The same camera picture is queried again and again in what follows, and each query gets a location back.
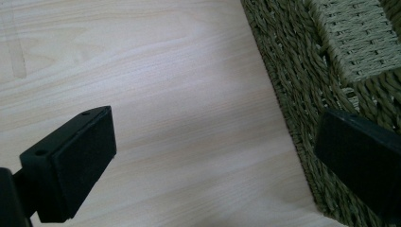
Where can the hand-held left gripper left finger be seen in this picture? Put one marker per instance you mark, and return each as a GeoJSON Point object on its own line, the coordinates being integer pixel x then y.
{"type": "Point", "coordinates": [72, 167]}

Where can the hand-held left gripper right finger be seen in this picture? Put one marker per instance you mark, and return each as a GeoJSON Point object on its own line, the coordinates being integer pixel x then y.
{"type": "Point", "coordinates": [362, 157]}

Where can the green woven basket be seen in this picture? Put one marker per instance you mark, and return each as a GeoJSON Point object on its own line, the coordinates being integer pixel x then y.
{"type": "Point", "coordinates": [302, 69]}

